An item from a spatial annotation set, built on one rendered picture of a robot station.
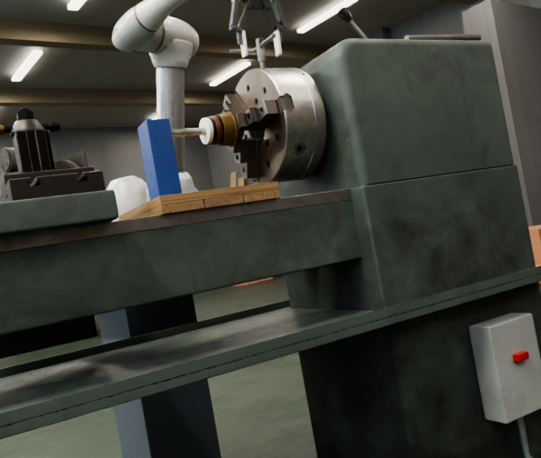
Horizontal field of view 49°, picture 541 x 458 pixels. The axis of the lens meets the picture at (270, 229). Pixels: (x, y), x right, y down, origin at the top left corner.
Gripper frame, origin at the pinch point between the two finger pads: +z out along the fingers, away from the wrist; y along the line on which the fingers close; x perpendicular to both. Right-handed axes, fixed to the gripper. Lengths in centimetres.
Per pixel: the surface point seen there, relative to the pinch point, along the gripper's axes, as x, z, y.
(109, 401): 46, 74, 59
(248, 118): 11.9, 20.8, 11.2
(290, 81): 15.7, 12.5, -0.2
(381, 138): 24.0, 30.1, -20.4
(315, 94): 17.4, 16.7, -5.9
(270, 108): 17.5, 19.4, 7.2
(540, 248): -223, 121, -335
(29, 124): 6, 18, 64
